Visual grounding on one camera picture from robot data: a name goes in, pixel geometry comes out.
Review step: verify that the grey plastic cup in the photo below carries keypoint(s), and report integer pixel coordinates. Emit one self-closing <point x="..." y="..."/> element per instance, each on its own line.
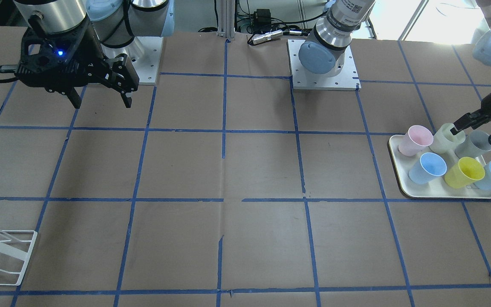
<point x="476" y="144"/>

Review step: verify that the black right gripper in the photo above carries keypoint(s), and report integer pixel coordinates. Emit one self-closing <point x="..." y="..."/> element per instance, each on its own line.
<point x="87" y="47"/>

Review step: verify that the cream plastic tray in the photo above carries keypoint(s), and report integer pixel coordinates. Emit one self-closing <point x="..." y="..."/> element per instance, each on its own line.
<point x="435" y="189"/>

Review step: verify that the silver cylinder connector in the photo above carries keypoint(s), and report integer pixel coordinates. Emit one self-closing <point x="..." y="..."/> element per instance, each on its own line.
<point x="255" y="40"/>

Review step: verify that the yellow plastic cup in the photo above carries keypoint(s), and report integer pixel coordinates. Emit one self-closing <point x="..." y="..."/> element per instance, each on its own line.
<point x="464" y="172"/>

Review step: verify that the light blue cup near pink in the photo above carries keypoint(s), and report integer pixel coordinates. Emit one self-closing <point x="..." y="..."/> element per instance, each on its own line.
<point x="429" y="166"/>

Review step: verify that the aluminium frame post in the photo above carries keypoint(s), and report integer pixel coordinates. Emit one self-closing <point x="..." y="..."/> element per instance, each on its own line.
<point x="226" y="13"/>

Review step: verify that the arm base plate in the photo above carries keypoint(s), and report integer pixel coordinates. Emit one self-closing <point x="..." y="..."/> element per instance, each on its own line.
<point x="145" y="54"/>
<point x="343" y="76"/>

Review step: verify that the pale green plastic cup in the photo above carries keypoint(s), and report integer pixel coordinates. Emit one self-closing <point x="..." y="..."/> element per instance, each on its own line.
<point x="444" y="141"/>

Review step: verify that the pink plastic cup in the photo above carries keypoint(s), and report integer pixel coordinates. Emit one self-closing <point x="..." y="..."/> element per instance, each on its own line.
<point x="416" y="139"/>

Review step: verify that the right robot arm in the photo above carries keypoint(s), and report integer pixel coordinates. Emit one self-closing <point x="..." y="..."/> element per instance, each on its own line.
<point x="116" y="22"/>

